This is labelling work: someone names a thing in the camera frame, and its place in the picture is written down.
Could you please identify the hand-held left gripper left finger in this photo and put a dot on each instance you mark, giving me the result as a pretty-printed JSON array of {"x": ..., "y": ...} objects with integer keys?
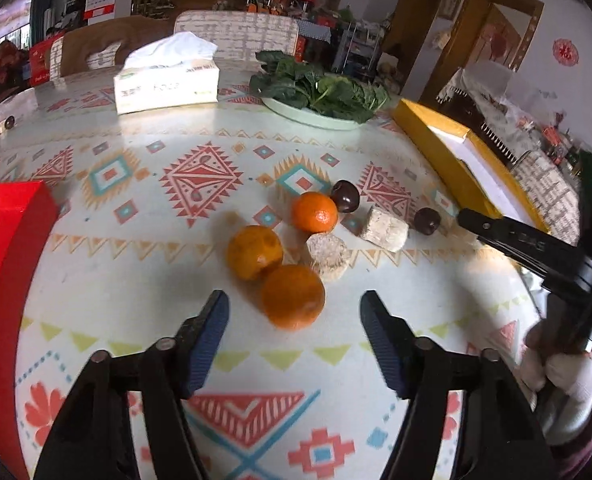
[{"x": 206, "y": 341}]

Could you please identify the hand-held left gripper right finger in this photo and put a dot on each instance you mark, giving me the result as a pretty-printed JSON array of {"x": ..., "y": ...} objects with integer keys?
[{"x": 385, "y": 342}]

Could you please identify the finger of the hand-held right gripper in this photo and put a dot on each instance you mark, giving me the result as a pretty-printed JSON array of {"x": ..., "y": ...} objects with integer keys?
[{"x": 518, "y": 244}]

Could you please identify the dark brown round fruit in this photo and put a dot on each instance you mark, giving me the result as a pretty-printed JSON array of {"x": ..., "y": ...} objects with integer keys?
[
  {"x": 346, "y": 196},
  {"x": 427, "y": 221}
]

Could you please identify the large orange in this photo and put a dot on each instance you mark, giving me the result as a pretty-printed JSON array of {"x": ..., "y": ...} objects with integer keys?
[{"x": 293, "y": 298}]

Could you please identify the dull yellow-orange orange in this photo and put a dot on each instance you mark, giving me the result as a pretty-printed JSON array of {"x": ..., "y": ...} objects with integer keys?
[{"x": 254, "y": 253}]

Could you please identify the small bright orange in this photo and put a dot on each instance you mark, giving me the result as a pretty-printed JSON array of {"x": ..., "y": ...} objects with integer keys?
[{"x": 314, "y": 213}]

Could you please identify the person's right forearm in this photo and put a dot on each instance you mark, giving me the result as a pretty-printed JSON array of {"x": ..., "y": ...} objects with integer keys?
[{"x": 583, "y": 452}]

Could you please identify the person's right hand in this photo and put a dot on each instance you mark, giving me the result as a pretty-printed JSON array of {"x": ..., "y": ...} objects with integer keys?
[{"x": 566, "y": 385}]

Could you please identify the beige puffed rice cylinder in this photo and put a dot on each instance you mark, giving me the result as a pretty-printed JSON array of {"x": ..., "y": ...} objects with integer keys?
[
  {"x": 383, "y": 228},
  {"x": 328, "y": 259}
]

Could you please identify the yellow box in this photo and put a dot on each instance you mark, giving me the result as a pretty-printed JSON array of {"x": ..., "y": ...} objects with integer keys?
[{"x": 446, "y": 165}]

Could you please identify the cloth-covered sofa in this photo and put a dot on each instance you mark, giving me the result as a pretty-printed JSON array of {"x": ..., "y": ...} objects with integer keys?
[{"x": 516, "y": 130}]

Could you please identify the pale green plate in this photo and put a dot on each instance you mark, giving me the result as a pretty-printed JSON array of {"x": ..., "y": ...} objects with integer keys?
[{"x": 321, "y": 119}]

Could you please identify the metal storage rack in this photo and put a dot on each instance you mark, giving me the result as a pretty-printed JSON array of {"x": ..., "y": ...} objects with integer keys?
[{"x": 358, "y": 50}]

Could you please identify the plate of green vegetables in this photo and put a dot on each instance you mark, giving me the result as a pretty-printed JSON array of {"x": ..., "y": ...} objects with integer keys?
[{"x": 316, "y": 85}]

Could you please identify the white tissue box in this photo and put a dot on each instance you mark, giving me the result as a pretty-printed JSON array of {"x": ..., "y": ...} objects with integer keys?
[{"x": 165, "y": 85}]

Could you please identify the small dark round fruit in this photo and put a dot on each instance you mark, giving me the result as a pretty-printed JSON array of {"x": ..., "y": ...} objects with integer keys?
[{"x": 9, "y": 122}]

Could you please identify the white patterned chair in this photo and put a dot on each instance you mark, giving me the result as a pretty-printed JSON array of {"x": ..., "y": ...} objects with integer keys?
[{"x": 235, "y": 32}]

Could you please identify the brown chair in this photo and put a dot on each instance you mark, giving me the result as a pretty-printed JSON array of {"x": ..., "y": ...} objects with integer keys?
[{"x": 125, "y": 35}]

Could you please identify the red gift box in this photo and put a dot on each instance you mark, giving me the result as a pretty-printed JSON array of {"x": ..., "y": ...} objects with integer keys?
[{"x": 43, "y": 60}]

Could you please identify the red paper-cut wall decoration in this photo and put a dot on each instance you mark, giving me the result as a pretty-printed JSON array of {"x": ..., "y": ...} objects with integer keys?
[{"x": 565, "y": 52}]

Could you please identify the framed wall picture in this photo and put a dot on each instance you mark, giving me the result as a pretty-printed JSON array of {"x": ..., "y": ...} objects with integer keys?
[{"x": 451, "y": 4}]

